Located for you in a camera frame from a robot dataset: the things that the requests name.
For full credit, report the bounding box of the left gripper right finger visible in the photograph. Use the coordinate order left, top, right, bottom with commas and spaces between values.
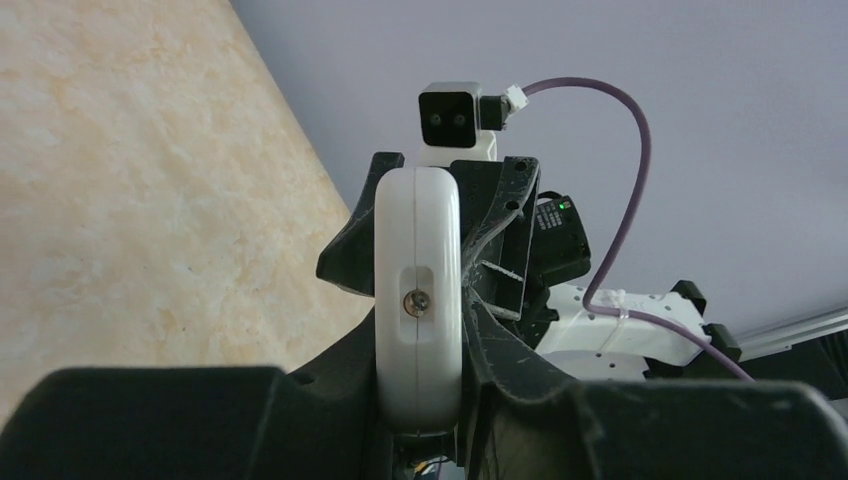
463, 291, 847, 479

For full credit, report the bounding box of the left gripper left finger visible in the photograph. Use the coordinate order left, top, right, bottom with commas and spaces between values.
1, 317, 385, 479

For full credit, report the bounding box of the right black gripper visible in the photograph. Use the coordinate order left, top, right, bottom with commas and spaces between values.
315, 152, 540, 329

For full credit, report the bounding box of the white red remote control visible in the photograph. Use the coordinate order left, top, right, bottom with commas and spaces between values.
374, 167, 463, 436

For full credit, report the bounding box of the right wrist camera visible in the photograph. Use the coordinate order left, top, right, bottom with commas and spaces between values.
414, 81, 528, 167

